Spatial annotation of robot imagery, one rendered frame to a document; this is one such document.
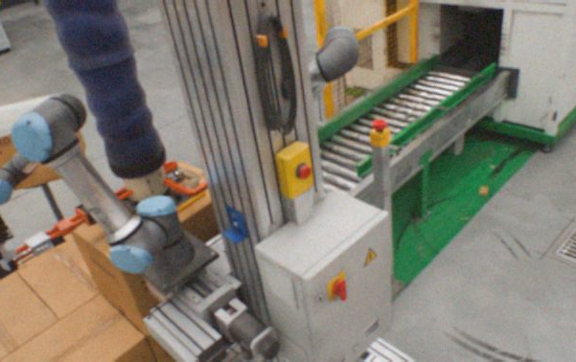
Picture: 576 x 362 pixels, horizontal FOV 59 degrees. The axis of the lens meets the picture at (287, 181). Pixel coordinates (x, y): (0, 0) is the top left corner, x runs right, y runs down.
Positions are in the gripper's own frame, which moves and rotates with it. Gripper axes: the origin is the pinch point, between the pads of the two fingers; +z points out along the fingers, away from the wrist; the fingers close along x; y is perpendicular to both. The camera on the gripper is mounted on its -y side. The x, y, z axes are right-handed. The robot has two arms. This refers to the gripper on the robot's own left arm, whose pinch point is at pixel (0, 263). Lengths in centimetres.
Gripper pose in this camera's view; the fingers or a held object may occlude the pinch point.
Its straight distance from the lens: 201.7
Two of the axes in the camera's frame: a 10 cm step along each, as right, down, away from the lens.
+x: -7.3, -2.9, 6.2
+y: 6.7, -4.9, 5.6
